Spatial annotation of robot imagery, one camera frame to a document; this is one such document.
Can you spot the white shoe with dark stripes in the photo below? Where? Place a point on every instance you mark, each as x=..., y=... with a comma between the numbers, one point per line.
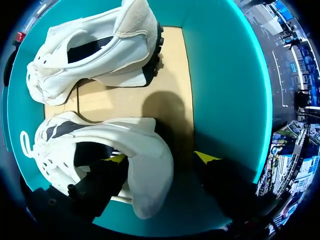
x=140, y=160

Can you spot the teal shoebox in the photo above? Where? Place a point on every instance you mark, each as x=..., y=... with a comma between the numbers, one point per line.
x=225, y=100

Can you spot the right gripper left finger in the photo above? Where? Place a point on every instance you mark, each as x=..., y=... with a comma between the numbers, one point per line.
x=102, y=180

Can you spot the white shoe with beige heel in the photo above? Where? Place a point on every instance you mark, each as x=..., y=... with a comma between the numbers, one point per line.
x=100, y=57

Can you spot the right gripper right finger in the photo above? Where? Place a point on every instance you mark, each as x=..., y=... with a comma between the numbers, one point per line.
x=220, y=185

